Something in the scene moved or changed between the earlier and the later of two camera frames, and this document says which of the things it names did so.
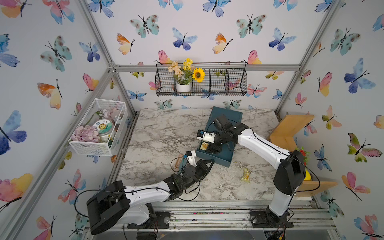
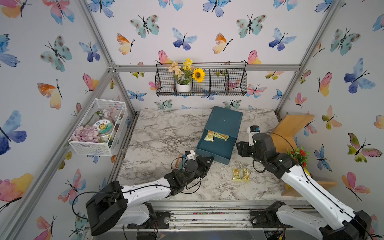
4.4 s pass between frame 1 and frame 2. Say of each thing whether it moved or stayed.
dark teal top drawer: stayed
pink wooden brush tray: stayed
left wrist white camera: stayed
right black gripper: moved
